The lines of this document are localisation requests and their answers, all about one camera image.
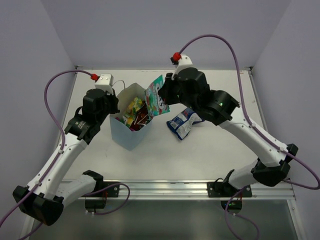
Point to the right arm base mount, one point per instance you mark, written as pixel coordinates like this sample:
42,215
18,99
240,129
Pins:
225,192

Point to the aluminium front rail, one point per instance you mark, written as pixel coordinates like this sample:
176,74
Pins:
198,190

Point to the yellow green Fox's candy bag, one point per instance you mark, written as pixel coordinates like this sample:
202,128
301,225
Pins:
131,111

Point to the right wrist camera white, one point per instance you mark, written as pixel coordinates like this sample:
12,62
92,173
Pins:
180,62

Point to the green mint candy bag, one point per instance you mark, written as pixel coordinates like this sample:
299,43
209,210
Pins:
155,104

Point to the blue white snack bag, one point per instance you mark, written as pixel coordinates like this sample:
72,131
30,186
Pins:
181,124

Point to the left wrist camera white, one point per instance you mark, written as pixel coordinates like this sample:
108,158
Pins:
105,82

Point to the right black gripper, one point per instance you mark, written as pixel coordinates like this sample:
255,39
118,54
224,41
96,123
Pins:
166,92

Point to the red snack mix bag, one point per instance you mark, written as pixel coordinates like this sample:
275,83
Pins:
141,119

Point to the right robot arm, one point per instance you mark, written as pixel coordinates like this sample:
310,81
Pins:
273,157

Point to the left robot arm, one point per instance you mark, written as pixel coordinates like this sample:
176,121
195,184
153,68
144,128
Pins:
43,198

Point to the light blue paper bag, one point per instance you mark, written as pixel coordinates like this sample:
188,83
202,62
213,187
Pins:
120,133

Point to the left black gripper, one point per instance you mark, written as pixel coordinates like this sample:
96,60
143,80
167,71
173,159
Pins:
113,103

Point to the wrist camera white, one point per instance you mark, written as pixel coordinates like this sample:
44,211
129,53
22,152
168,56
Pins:
105,82
180,62

